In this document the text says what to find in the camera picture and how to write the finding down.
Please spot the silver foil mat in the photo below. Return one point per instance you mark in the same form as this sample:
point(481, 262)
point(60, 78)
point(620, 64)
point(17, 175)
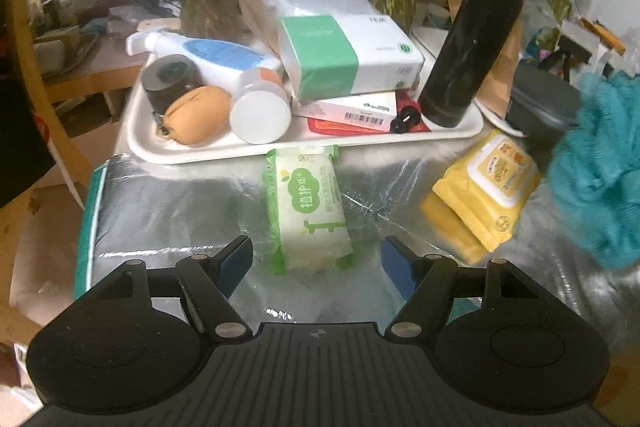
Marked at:
point(175, 217)

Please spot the grey zip case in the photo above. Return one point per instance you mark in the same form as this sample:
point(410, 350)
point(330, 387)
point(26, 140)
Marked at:
point(542, 99)

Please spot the white spray bottle blue label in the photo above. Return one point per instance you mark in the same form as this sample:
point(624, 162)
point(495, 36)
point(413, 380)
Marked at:
point(215, 54)

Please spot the metal dish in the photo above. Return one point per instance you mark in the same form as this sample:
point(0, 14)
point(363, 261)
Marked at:
point(55, 52)

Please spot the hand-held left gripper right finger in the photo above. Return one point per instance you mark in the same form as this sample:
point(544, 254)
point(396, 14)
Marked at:
point(397, 264)

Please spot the yellow wet wipes pack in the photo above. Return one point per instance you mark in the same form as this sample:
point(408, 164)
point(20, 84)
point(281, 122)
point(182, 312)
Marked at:
point(485, 192)

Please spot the white plastic tray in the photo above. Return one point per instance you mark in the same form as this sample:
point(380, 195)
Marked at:
point(150, 142)

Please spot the wooden side table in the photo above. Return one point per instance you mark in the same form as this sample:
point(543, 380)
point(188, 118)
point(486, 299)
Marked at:
point(100, 77)

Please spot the tan oval pouch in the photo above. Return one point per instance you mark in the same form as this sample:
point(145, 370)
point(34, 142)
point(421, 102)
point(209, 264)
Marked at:
point(197, 114)

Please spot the black thermos bottle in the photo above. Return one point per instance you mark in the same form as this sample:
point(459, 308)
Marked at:
point(470, 42)

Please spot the small black tripod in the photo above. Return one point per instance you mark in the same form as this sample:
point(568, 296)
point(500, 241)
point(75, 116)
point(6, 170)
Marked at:
point(565, 57)

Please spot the white bottle with orange label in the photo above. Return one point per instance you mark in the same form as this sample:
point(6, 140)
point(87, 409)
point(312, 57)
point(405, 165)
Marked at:
point(260, 114)

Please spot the black tape roll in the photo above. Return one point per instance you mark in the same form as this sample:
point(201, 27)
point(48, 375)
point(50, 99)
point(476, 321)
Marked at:
point(167, 79)

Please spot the orange packet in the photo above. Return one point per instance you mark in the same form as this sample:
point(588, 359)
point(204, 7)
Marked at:
point(600, 32)

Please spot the small glass jar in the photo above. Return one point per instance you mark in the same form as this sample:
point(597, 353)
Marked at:
point(57, 4)

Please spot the black cloth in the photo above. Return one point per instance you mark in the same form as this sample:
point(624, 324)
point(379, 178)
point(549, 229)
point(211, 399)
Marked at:
point(20, 132)

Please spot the green wet wipes pack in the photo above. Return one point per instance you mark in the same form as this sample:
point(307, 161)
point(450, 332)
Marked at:
point(310, 207)

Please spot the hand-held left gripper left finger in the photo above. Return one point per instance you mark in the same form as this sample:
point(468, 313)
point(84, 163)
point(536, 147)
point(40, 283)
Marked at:
point(235, 263)

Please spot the red flat box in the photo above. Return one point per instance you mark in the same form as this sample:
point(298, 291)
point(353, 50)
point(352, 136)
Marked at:
point(325, 126)

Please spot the green and white tissue box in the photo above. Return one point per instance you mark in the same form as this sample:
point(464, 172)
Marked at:
point(340, 54)

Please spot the wooden chair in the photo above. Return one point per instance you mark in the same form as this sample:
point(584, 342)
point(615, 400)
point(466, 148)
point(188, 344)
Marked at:
point(42, 97)

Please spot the teal bath loofah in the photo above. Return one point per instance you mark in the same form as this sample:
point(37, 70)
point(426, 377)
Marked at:
point(595, 177)

